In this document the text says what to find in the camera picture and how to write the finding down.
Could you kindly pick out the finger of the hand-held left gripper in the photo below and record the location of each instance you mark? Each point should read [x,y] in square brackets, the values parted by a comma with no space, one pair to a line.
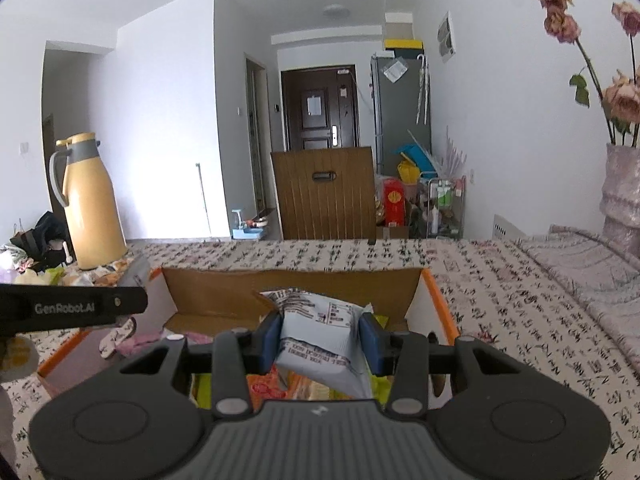
[75,305]

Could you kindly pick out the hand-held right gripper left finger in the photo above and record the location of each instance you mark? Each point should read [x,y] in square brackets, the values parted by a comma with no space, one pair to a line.
[267,342]

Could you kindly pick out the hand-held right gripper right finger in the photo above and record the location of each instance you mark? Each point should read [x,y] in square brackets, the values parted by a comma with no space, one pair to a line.
[372,342]

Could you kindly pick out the red snack packet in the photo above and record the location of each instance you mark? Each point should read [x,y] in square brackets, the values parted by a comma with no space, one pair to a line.
[265,387]

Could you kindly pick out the long green snack packet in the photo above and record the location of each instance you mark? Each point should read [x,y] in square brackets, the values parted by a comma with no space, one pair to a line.
[382,387]
[202,390]

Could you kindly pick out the white snack packet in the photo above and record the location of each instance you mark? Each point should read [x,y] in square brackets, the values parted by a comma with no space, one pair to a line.
[320,340]

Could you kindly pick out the pink white striped packet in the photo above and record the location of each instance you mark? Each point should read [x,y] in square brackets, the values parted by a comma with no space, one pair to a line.
[117,337]

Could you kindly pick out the red cardboard box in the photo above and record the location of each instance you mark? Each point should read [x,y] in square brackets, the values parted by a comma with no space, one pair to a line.
[225,295]

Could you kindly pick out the golden brown snack packet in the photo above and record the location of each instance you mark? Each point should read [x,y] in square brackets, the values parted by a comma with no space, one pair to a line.
[310,391]

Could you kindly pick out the pink snack packet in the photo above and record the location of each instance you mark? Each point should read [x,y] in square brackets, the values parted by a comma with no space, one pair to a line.
[142,342]

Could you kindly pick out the small green white packet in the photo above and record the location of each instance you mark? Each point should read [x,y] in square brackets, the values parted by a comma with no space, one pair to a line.
[55,275]

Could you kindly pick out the tan cracker packet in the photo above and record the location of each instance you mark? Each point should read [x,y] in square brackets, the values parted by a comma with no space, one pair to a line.
[102,275]

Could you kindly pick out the cream crumpled wrapper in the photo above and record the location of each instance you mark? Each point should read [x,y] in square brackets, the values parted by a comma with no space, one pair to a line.
[32,278]

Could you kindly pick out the snack packets near thermos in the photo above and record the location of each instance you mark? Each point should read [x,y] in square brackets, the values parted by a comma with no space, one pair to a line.
[135,272]

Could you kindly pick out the black bag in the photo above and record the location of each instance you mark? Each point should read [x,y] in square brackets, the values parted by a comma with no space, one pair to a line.
[45,240]

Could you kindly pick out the yellow thermos jug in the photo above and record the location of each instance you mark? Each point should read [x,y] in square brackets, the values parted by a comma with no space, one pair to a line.
[95,220]

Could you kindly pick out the calligraphy printed tablecloth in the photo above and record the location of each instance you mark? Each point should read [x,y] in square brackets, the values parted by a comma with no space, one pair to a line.
[500,285]

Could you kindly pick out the red gift box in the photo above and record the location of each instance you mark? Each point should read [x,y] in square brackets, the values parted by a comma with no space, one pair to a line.
[394,202]

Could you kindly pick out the thin white pole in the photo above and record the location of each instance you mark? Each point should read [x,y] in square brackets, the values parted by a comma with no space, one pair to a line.
[201,200]

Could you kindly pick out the yellow bag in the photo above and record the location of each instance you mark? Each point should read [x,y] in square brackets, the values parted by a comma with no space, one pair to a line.
[407,174]

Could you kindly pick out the blue plastic dustpan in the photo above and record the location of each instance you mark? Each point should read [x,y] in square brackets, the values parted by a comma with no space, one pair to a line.
[415,152]

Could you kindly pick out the pink dried pampas grass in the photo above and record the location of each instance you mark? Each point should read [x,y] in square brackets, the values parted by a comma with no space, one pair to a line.
[452,160]

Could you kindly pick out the grey interior door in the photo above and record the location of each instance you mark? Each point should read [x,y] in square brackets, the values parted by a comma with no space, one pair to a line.
[256,135]

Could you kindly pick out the dark brown entrance door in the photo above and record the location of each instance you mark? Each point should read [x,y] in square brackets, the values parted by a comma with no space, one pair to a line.
[300,130]

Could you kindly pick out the grey fridge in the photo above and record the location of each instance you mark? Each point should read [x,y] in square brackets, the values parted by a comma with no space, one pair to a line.
[400,125]

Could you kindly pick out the paper sheet on door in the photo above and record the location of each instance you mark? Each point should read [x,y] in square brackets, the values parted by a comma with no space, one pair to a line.
[314,105]

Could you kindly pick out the white umbrella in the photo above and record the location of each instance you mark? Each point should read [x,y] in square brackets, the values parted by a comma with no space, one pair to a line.
[422,90]

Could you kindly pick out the paper sheet on fridge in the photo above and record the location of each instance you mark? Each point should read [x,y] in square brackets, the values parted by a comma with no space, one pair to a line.
[395,72]

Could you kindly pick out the pink ribbed vase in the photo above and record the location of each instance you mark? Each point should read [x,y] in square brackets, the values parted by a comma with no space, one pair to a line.
[622,195]

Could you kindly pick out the yellow black box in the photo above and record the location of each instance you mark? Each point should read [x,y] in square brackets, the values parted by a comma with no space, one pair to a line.
[402,44]

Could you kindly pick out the dried rose bouquet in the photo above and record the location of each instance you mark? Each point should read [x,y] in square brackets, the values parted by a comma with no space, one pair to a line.
[622,95]

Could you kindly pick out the white wall panel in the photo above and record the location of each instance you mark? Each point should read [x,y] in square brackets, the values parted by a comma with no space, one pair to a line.
[446,35]

